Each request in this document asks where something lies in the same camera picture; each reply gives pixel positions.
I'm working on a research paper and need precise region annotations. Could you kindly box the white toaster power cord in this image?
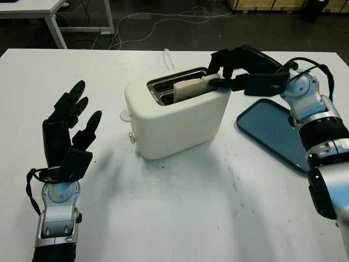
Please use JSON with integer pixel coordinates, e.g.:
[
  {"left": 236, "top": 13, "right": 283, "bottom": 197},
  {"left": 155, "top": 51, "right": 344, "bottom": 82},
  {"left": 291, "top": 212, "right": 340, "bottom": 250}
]
[{"left": 163, "top": 48, "right": 175, "bottom": 70}]

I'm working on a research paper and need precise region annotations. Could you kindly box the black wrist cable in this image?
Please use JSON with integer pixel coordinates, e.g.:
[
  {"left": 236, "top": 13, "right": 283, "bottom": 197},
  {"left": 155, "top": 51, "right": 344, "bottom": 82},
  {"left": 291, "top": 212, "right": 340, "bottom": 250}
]
[
  {"left": 26, "top": 168, "right": 70, "bottom": 215},
  {"left": 283, "top": 56, "right": 335, "bottom": 103}
]

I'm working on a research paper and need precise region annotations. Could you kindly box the white two-slot toaster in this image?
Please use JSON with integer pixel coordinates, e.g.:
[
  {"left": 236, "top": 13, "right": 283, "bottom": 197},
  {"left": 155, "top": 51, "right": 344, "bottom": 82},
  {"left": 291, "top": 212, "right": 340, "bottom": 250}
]
[{"left": 124, "top": 67, "right": 232, "bottom": 160}]

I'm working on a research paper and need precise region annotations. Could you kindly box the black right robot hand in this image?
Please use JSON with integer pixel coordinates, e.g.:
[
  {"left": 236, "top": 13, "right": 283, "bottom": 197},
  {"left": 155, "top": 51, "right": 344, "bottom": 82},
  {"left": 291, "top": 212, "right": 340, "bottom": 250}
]
[{"left": 208, "top": 45, "right": 284, "bottom": 91}]

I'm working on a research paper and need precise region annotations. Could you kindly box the wooden crate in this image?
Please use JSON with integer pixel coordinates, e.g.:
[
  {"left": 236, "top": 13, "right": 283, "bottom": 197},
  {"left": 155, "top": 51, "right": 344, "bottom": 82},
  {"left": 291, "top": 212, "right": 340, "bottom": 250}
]
[{"left": 228, "top": 0, "right": 349, "bottom": 13}]

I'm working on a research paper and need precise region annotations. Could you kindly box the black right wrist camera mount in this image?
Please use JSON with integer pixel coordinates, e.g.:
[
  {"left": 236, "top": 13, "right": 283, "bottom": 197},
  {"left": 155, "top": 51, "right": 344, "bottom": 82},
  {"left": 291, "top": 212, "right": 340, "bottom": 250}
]
[{"left": 244, "top": 71, "right": 290, "bottom": 97}]

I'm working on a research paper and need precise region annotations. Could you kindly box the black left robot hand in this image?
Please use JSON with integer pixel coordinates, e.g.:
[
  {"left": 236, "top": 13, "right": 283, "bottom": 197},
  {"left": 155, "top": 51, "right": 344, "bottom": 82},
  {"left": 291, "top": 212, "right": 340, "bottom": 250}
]
[{"left": 41, "top": 80, "right": 103, "bottom": 170}]

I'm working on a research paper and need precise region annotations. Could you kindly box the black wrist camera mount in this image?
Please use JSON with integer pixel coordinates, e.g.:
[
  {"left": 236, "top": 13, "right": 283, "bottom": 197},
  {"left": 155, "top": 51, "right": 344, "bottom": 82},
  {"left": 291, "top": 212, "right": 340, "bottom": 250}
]
[
  {"left": 58, "top": 147, "right": 93, "bottom": 182},
  {"left": 244, "top": 71, "right": 290, "bottom": 97}
]

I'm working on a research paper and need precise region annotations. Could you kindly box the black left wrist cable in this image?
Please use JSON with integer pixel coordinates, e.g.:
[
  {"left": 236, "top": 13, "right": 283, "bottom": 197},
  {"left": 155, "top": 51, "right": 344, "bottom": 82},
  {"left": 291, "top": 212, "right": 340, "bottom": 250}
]
[{"left": 26, "top": 168, "right": 70, "bottom": 215}]

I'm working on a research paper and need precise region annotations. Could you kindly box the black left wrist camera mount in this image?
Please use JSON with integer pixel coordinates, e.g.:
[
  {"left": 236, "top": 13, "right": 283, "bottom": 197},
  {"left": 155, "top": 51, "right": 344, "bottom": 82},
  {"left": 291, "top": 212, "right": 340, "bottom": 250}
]
[{"left": 58, "top": 147, "right": 93, "bottom": 182}]

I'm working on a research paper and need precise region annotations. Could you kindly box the black waste bin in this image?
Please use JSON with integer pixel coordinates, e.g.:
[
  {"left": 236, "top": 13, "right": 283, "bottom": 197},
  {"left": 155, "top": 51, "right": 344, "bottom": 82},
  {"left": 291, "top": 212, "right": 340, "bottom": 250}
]
[{"left": 301, "top": 0, "right": 329, "bottom": 23}]

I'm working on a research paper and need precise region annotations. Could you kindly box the black floor cable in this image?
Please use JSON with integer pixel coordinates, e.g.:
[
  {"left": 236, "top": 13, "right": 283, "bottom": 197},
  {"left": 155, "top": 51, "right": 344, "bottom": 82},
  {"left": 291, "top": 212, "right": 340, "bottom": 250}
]
[{"left": 70, "top": 0, "right": 128, "bottom": 50}]

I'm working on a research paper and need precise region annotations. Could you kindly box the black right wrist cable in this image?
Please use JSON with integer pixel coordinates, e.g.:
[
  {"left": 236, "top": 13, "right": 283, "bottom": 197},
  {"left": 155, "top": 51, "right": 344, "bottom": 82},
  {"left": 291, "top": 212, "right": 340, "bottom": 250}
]
[{"left": 283, "top": 56, "right": 335, "bottom": 103}]

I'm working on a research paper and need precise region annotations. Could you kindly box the pale bread slice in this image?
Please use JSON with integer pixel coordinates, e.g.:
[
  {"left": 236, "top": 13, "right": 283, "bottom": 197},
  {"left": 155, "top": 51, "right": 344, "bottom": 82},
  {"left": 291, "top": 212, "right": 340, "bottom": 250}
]
[{"left": 173, "top": 73, "right": 220, "bottom": 103}]

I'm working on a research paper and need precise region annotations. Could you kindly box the blue plastic tray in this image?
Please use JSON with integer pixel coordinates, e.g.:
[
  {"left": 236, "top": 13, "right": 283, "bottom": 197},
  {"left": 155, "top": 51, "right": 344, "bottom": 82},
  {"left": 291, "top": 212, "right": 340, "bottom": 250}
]
[{"left": 236, "top": 98, "right": 311, "bottom": 173}]

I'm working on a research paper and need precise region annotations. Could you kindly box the white office desk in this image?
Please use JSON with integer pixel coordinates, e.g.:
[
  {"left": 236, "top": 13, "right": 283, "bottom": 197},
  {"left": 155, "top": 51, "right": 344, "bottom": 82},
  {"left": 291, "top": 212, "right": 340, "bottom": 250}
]
[{"left": 0, "top": 0, "right": 115, "bottom": 50}]

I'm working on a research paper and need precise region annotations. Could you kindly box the white floor cable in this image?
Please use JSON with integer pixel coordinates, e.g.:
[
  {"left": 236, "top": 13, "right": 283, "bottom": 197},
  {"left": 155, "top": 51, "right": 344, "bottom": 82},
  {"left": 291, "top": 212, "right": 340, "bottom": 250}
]
[{"left": 114, "top": 5, "right": 239, "bottom": 50}]

